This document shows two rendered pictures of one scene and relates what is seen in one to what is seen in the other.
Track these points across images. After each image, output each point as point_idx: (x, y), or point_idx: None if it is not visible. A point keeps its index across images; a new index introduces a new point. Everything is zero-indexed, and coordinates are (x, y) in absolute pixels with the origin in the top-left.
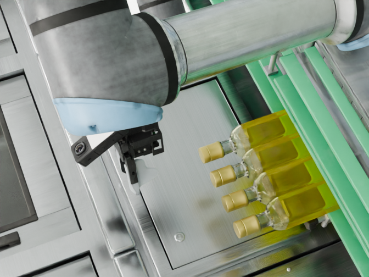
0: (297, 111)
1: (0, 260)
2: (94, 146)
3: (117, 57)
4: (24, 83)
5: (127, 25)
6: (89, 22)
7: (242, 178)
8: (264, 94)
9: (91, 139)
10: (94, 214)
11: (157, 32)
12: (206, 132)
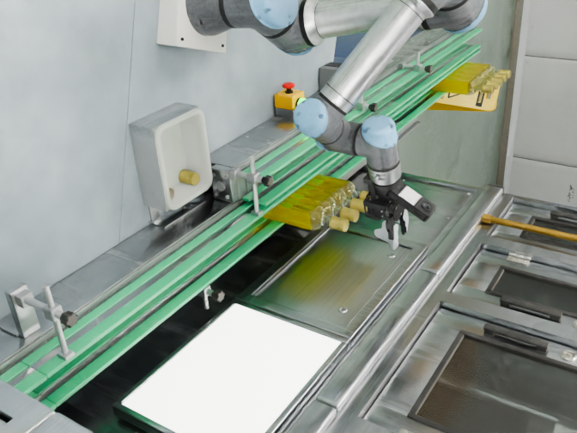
0: (282, 188)
1: (510, 320)
2: (419, 195)
3: None
4: (368, 415)
5: None
6: None
7: (321, 253)
8: (264, 236)
9: (416, 200)
10: (423, 301)
11: None
12: (304, 279)
